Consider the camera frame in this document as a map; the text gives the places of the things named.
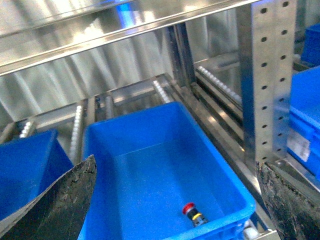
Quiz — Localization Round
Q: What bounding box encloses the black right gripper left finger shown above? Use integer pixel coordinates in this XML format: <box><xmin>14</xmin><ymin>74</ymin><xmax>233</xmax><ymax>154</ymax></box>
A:
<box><xmin>0</xmin><ymin>155</ymin><xmax>97</xmax><ymax>240</ymax></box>

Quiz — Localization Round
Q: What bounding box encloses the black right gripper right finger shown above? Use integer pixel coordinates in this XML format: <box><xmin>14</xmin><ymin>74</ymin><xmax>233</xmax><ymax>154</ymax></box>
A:
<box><xmin>256</xmin><ymin>161</ymin><xmax>320</xmax><ymax>240</ymax></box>

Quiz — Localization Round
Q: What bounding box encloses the red mushroom push button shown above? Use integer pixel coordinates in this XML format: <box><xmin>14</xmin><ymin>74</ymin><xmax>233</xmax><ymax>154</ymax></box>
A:
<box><xmin>182</xmin><ymin>202</ymin><xmax>209</xmax><ymax>228</ymax></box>

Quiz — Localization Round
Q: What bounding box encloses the blue bin with buttons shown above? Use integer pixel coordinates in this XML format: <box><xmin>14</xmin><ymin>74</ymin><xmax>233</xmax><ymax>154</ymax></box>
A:
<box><xmin>0</xmin><ymin>129</ymin><xmax>73</xmax><ymax>219</ymax></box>

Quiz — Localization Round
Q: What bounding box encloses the blue right upper bin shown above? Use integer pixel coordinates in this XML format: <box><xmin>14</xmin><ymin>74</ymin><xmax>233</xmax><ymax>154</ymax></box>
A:
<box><xmin>287</xmin><ymin>23</ymin><xmax>320</xmax><ymax>179</ymax></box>

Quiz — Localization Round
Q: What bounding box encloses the blue centre bin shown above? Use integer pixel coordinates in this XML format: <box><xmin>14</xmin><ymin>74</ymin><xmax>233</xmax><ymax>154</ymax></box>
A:
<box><xmin>79</xmin><ymin>102</ymin><xmax>256</xmax><ymax>240</ymax></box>

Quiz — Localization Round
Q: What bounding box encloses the perforated steel upright post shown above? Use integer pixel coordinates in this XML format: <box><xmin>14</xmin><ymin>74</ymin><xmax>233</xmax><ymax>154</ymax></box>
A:
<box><xmin>236</xmin><ymin>0</ymin><xmax>297</xmax><ymax>163</ymax></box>

